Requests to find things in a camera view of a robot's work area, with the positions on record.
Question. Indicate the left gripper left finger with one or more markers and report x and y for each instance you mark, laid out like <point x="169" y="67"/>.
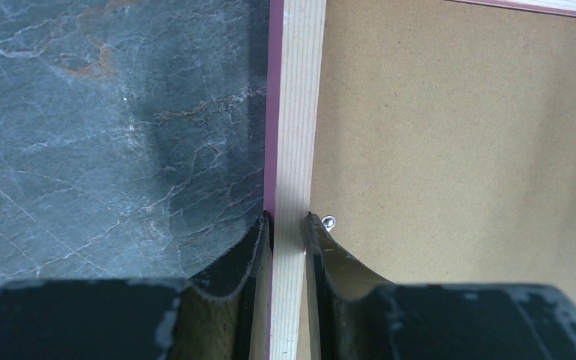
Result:
<point x="219" y="313"/>

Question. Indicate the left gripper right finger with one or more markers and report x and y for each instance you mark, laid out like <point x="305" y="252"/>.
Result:
<point x="355" y="313"/>

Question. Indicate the brown cardboard backing board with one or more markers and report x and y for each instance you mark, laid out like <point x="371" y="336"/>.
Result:
<point x="442" y="222"/>

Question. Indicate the wooden picture frame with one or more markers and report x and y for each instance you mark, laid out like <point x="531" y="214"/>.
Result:
<point x="293" y="124"/>

